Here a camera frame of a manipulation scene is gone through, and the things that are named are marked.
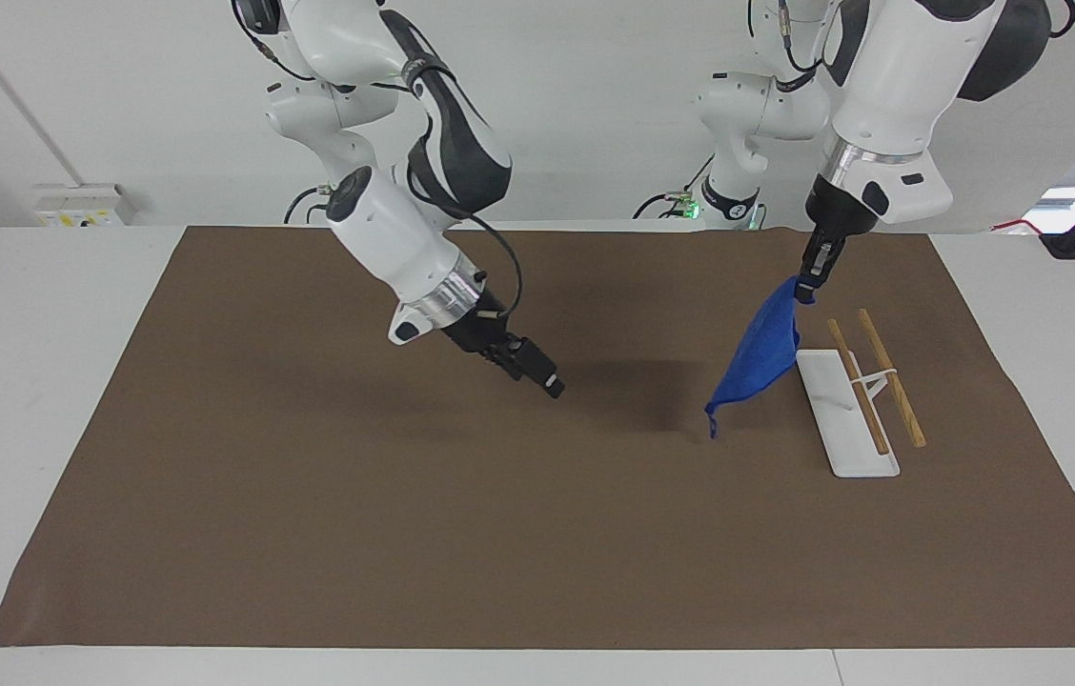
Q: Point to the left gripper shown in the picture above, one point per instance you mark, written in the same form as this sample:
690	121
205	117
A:
833	211

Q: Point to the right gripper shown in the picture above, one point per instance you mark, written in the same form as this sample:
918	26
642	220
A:
480	333

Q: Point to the white wall socket box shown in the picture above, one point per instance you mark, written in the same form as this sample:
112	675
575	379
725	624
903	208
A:
80	205

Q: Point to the white rack with wooden bars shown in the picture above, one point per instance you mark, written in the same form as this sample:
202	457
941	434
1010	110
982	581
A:
844	419

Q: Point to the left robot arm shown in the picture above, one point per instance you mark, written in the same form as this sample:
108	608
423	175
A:
890	86

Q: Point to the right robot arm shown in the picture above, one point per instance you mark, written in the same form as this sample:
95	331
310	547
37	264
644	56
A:
385	229

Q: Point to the blue towel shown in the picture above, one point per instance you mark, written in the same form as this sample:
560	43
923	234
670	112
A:
762	351

